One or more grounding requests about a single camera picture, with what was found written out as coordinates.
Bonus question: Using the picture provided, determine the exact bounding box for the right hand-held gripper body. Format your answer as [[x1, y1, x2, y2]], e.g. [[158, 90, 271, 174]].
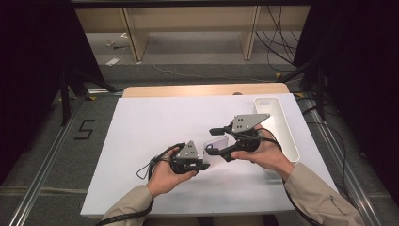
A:
[[230, 113, 271, 158]]

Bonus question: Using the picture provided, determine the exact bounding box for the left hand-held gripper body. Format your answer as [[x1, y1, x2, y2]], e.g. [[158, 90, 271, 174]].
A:
[[169, 140, 203, 175]]

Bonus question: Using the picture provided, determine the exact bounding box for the smartphone with pale iridescent case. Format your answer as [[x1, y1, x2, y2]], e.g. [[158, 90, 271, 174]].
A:
[[202, 135, 230, 165]]

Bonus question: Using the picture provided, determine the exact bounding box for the long white plastic bin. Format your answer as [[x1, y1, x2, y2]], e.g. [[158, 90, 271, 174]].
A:
[[253, 96, 301, 164]]

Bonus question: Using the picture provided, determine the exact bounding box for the person's left hand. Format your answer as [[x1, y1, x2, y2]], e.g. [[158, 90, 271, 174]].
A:
[[145, 146, 199, 200]]

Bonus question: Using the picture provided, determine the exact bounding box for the person's right hand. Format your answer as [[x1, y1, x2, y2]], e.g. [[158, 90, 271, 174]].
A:
[[230, 124, 295, 182]]

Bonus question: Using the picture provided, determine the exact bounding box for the white board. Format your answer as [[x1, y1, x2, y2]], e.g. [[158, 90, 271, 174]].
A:
[[79, 92, 338, 218]]

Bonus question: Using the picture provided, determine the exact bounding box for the light wooden table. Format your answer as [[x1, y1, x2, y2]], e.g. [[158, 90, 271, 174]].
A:
[[121, 82, 291, 99]]

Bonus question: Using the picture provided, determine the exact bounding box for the black metal stand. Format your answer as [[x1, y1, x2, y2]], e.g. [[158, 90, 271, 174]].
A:
[[59, 67, 119, 126], [277, 56, 327, 121]]

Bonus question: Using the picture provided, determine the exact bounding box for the light wooden shelf unit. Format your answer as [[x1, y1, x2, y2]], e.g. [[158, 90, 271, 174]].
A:
[[74, 5, 311, 63]]

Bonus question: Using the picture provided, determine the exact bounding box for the dark curtain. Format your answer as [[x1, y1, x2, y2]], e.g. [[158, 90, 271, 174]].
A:
[[0, 0, 106, 186], [293, 0, 399, 202]]

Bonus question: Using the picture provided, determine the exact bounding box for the left hand-held gripper black cable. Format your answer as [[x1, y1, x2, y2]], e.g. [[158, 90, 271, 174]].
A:
[[93, 142, 186, 226]]

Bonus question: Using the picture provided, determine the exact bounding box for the hand-held gripper black cable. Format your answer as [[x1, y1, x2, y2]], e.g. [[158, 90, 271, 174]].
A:
[[259, 126, 327, 226], [93, 142, 186, 226]]

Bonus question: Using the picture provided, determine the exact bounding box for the thin white floor cable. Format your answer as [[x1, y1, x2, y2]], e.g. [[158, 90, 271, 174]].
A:
[[152, 63, 277, 83]]

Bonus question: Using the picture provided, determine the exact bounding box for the bundle of black cables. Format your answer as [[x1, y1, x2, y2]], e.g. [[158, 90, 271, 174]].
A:
[[255, 5, 302, 73]]

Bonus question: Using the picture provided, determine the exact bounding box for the black floor cable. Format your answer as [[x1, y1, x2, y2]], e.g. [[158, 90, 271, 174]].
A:
[[305, 121, 360, 208]]

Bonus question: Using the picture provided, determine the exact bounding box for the right hand-held gripper black cable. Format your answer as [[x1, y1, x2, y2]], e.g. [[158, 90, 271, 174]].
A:
[[259, 126, 327, 226]]

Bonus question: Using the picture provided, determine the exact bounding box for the aluminium floor rail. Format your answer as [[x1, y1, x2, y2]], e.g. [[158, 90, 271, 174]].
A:
[[8, 89, 124, 226], [295, 92, 382, 226]]

